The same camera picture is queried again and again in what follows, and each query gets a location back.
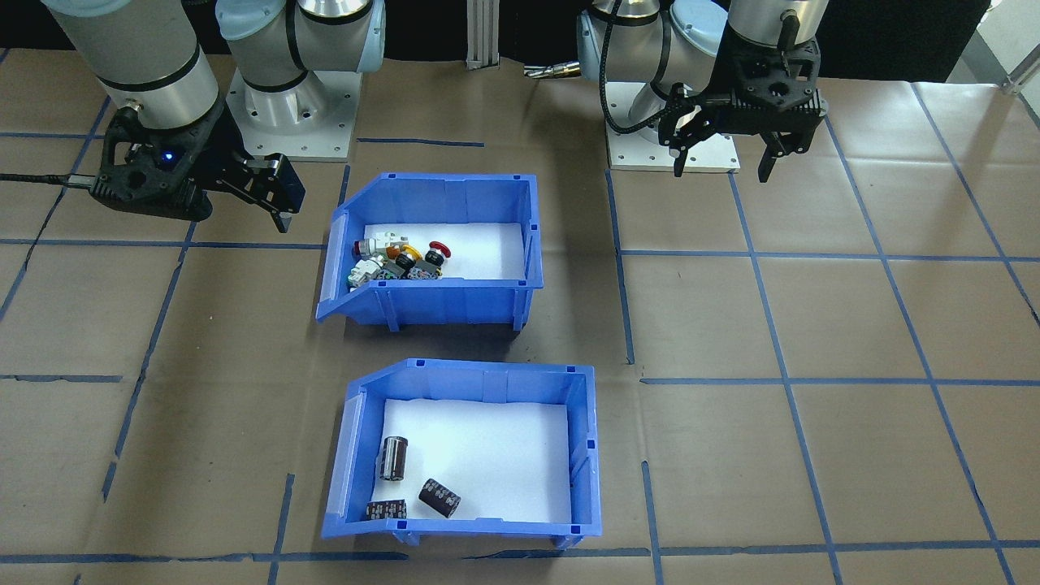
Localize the upright aluminium profile bar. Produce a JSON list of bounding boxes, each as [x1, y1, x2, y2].
[[465, 0, 501, 71]]

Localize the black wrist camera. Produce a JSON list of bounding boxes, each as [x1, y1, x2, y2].
[[689, 89, 830, 136], [88, 175, 215, 222]]

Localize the blue plastic storage bin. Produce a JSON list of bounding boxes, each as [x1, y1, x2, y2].
[[319, 357, 604, 547], [315, 172, 544, 334]]

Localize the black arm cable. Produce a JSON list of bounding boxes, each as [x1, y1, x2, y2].
[[600, 0, 716, 135]]

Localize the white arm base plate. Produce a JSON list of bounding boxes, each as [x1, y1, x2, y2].
[[223, 69, 364, 163], [605, 122, 742, 174]]

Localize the pile of push-button switches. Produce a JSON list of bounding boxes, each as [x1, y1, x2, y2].
[[351, 221, 527, 284]]

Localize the small dark batteries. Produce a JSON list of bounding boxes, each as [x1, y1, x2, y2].
[[370, 396, 574, 525]]

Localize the black camera cable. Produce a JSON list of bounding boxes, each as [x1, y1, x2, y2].
[[0, 172, 102, 189]]

